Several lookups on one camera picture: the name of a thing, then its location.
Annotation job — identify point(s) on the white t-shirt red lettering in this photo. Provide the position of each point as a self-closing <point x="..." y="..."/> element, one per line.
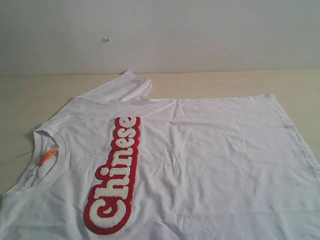
<point x="133" y="168"/>

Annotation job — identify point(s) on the orange neck label tag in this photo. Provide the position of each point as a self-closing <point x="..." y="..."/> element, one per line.
<point x="49" y="155"/>

